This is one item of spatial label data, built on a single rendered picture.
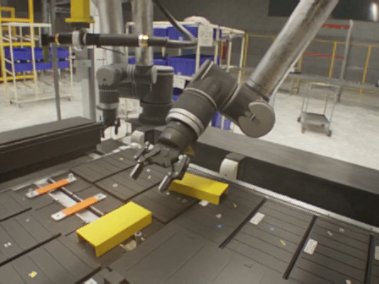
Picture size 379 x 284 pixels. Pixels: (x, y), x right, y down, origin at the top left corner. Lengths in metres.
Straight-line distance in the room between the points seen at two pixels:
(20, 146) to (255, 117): 0.72
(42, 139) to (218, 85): 0.59
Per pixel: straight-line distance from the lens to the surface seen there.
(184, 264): 0.55
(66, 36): 1.13
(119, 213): 0.67
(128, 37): 1.02
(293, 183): 1.37
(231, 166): 1.01
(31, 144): 0.97
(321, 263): 0.64
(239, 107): 0.76
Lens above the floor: 1.40
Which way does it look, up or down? 20 degrees down
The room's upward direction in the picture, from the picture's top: 4 degrees clockwise
